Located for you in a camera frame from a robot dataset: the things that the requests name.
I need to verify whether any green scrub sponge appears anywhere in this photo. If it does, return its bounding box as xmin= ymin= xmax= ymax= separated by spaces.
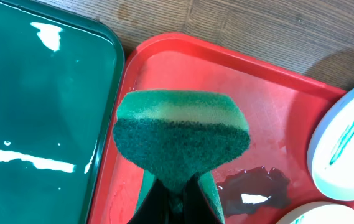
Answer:
xmin=113 ymin=90 xmax=250 ymax=222

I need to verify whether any white plate top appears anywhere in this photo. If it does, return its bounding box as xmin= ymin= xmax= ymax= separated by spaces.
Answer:
xmin=307 ymin=89 xmax=354 ymax=201

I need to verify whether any red plastic tray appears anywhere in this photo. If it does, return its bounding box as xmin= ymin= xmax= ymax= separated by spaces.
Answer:
xmin=86 ymin=32 xmax=354 ymax=224

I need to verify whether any white plate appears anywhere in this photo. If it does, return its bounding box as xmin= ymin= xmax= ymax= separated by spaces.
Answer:
xmin=276 ymin=202 xmax=354 ymax=224
xmin=307 ymin=89 xmax=354 ymax=201

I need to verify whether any dark green tray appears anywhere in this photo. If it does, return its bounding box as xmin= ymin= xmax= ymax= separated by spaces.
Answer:
xmin=0 ymin=1 xmax=124 ymax=224

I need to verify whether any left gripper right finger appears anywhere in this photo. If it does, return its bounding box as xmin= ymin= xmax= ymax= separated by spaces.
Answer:
xmin=182 ymin=176 xmax=222 ymax=224

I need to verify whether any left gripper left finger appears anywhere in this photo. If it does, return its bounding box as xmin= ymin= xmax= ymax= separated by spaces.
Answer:
xmin=128 ymin=179 xmax=170 ymax=224

